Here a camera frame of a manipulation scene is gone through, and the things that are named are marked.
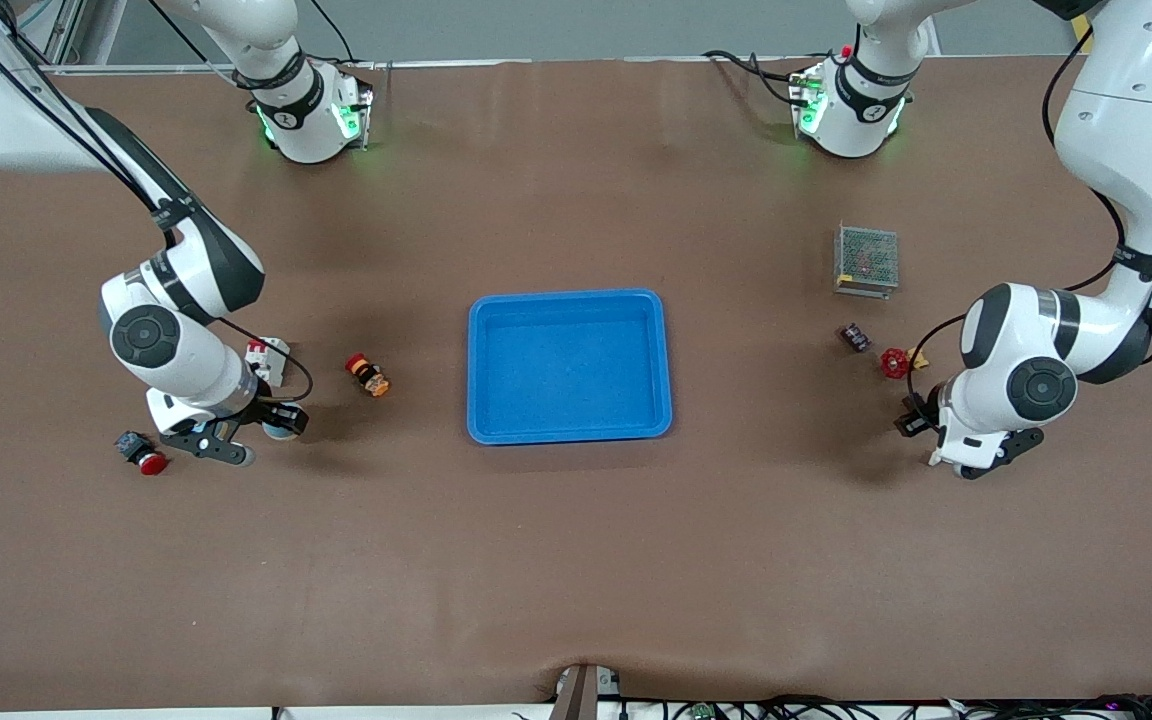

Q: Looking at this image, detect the red push button grey body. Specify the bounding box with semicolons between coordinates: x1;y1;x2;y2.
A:
114;430;170;477

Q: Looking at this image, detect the blue plastic tray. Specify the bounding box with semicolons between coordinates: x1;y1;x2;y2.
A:
466;288;674;445

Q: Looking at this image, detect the yellow red emergency stop switch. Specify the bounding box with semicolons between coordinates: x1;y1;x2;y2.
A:
343;352;392;398

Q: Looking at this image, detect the black left base cable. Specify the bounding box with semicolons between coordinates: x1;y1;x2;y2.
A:
702;48;813;107

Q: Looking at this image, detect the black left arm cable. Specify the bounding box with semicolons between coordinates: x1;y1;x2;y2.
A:
906;40;1152;401

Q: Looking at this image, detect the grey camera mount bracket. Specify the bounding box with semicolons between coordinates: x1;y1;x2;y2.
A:
551;663;625;720

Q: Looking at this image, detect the metal mesh power supply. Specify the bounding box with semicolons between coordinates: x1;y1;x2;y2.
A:
833;222;900;299

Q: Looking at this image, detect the black base cable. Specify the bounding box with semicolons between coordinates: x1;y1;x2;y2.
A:
702;48;813;107
309;0;359;65

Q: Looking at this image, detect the black right base cable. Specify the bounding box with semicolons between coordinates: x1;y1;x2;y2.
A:
309;0;359;65

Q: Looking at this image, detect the red handwheel brass valve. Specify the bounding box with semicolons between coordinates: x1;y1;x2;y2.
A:
880;345;931;381

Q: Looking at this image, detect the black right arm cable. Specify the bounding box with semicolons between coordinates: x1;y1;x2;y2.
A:
0;0;315;406

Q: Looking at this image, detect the white circuit breaker red switch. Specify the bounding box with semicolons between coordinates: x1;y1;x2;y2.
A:
244;336;291;389

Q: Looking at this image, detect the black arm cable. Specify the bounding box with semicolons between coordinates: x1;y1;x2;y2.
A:
0;0;315;406
906;40;1152;401

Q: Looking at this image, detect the aluminium frame profile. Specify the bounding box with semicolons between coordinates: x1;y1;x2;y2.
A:
41;0;89;71

